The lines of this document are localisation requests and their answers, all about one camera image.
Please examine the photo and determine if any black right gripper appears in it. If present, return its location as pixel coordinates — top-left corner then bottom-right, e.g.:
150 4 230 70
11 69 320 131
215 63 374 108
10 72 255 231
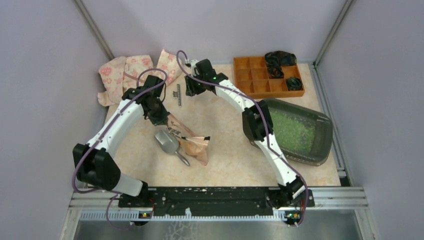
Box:
183 72 206 98

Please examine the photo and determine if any piano-key bag clip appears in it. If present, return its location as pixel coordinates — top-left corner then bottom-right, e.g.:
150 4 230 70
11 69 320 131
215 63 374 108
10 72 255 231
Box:
172 84 182 107

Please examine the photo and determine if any grey metal scoop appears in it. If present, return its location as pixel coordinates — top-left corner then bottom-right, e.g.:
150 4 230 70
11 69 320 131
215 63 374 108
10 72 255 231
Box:
154 129 191 167

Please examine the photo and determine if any orange cat litter bag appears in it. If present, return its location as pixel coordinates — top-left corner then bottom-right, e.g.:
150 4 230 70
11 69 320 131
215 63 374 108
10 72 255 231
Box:
166 114 211 166

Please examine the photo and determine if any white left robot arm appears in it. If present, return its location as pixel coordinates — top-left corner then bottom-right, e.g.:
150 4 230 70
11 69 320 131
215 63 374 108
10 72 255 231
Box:
71 75 170 207

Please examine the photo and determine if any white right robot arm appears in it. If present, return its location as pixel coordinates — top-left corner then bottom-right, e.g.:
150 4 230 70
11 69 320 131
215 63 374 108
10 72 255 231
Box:
184 59 308 206

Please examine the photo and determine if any dark green litter box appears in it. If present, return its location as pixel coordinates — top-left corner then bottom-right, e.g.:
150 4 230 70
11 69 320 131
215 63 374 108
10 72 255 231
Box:
264 98 333 166

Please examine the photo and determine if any pink patterned cloth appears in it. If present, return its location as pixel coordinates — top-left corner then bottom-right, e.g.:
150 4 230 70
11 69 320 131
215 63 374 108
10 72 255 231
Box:
97 49 182 107

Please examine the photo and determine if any orange compartment tray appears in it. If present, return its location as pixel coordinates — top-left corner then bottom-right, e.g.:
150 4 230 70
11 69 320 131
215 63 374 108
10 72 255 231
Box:
233 56 305 99

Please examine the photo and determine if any dark cloth on tray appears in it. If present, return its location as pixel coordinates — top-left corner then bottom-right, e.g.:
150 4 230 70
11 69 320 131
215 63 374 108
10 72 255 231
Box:
264 50 297 79

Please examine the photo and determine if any small dark cloth ball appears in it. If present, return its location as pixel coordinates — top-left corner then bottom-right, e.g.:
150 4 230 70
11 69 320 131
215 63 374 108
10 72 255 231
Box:
285 76 303 91

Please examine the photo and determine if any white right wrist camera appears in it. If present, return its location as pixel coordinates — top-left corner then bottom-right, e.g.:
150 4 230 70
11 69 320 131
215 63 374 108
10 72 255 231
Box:
186 59 199 71

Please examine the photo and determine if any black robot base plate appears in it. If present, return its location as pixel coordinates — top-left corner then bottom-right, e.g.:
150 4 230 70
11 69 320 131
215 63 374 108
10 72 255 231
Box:
118 187 315 226

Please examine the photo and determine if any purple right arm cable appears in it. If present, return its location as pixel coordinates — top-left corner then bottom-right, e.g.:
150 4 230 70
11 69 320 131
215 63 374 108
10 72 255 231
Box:
176 50 310 227

